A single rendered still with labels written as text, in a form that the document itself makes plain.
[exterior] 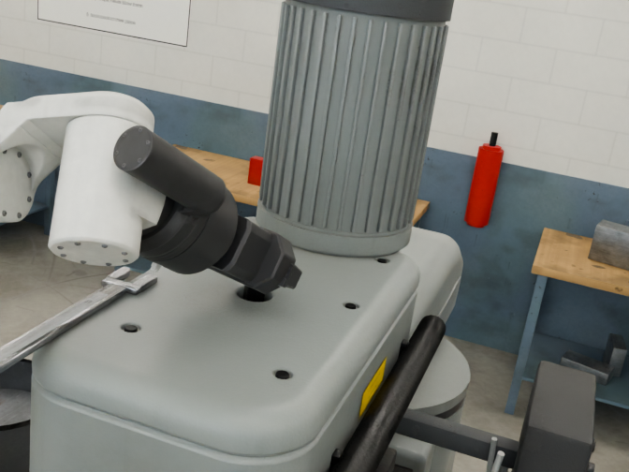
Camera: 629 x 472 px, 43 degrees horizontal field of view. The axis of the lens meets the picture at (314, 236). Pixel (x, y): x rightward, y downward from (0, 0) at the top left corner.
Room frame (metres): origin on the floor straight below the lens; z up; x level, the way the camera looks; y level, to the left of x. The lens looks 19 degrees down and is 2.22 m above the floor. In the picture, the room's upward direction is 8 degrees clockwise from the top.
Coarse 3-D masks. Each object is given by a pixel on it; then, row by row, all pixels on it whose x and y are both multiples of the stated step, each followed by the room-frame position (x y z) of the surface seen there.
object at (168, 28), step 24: (48, 0) 5.76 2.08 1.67; (72, 0) 5.71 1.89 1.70; (96, 0) 5.65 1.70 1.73; (120, 0) 5.59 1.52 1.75; (144, 0) 5.54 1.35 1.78; (168, 0) 5.49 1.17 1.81; (72, 24) 5.70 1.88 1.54; (96, 24) 5.65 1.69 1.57; (120, 24) 5.59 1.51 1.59; (144, 24) 5.54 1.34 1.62; (168, 24) 5.48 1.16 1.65
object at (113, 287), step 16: (128, 272) 0.74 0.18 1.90; (112, 288) 0.70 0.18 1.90; (128, 288) 0.70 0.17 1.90; (144, 288) 0.72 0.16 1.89; (80, 304) 0.65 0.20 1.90; (96, 304) 0.66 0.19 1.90; (48, 320) 0.61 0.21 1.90; (64, 320) 0.62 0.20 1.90; (80, 320) 0.63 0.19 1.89; (32, 336) 0.58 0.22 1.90; (48, 336) 0.59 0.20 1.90; (0, 352) 0.55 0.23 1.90; (16, 352) 0.55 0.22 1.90; (32, 352) 0.57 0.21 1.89; (0, 368) 0.53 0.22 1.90
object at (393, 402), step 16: (432, 320) 0.94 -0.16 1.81; (416, 336) 0.88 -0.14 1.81; (432, 336) 0.89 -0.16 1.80; (400, 352) 0.86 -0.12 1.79; (416, 352) 0.84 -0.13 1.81; (432, 352) 0.87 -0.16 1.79; (400, 368) 0.80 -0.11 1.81; (416, 368) 0.80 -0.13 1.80; (384, 384) 0.76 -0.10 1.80; (400, 384) 0.76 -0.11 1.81; (416, 384) 0.78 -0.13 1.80; (384, 400) 0.72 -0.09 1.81; (400, 400) 0.73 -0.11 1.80; (368, 416) 0.69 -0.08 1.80; (384, 416) 0.69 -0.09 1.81; (400, 416) 0.71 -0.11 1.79; (368, 432) 0.66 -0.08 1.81; (384, 432) 0.67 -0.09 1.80; (352, 448) 0.63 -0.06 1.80; (368, 448) 0.63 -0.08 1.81; (384, 448) 0.65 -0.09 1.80; (336, 464) 0.61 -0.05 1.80; (352, 464) 0.60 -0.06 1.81; (368, 464) 0.61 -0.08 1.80
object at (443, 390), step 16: (448, 352) 1.36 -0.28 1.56; (432, 368) 1.29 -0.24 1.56; (448, 368) 1.29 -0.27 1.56; (464, 368) 1.30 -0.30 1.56; (432, 384) 1.23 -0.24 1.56; (448, 384) 1.24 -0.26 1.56; (464, 384) 1.24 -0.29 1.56; (416, 400) 1.17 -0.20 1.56; (432, 400) 1.17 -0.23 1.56; (448, 400) 1.18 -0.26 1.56; (464, 400) 1.26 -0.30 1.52; (448, 416) 1.19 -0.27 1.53; (400, 448) 1.08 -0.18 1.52; (416, 448) 1.08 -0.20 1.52; (432, 448) 1.12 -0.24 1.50; (400, 464) 1.07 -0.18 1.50; (416, 464) 1.06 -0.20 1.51; (432, 464) 1.15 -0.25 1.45; (448, 464) 1.23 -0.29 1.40
